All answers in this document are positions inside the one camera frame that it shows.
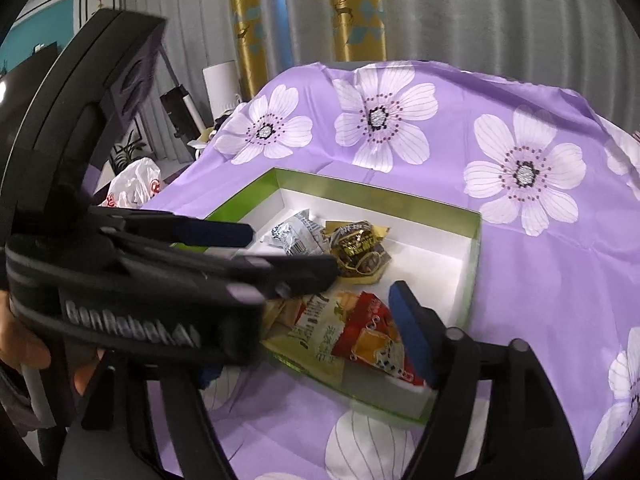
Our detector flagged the person's left hand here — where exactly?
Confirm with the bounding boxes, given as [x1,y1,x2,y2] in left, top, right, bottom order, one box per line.
[0,291,108,376]

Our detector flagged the green cardboard box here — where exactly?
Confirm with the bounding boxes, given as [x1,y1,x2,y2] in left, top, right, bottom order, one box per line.
[170,167,483,428]

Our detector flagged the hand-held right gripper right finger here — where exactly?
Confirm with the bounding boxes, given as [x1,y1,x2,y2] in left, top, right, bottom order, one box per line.
[387,280,587,480]

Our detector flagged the white cylindrical appliance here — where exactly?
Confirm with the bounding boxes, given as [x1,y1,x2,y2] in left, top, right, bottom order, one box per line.
[202,60,244,117]

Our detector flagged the green potted plant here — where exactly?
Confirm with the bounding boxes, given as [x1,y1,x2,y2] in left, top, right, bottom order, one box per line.
[111,129,150,173]

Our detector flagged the grey curtain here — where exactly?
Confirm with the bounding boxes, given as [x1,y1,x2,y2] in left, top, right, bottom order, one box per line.
[122,0,640,126]

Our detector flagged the white red plastic bag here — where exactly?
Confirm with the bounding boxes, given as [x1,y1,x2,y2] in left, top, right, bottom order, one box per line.
[100,157,163,209]

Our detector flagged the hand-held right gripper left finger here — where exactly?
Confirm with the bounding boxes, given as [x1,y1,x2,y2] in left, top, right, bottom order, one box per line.
[81,354,237,480]

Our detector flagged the black stick vacuum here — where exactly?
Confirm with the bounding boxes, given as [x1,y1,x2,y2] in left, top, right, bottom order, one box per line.
[159,52,207,148]

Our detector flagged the teal framed panel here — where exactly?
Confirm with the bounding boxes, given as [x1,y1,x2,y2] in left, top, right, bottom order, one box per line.
[0,0,82,68]

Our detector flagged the red snack packet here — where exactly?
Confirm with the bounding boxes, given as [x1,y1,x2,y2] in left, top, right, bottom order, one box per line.
[331,292,428,387]

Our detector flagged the gold patterned curtain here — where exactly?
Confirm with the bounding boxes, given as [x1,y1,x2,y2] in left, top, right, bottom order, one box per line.
[225,0,389,103]

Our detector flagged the clear grey snack packet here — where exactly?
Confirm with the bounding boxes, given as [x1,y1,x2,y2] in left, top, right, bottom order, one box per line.
[271,211,328,257]

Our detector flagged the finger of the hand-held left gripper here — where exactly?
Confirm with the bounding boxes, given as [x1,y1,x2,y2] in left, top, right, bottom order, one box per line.
[94,208,254,249]
[124,252,342,297]

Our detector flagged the purple floral tablecloth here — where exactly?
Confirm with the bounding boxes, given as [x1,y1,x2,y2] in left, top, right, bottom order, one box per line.
[145,60,640,480]

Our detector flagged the gold snack packet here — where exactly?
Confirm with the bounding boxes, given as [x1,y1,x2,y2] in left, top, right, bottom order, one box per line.
[320,219,393,281]

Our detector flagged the pale yellow snack packet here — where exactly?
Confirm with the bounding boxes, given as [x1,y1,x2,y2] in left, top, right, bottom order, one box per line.
[262,292,351,383]

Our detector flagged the orange rice cracker packet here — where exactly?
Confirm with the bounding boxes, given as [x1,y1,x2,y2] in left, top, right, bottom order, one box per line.
[264,299,307,337]

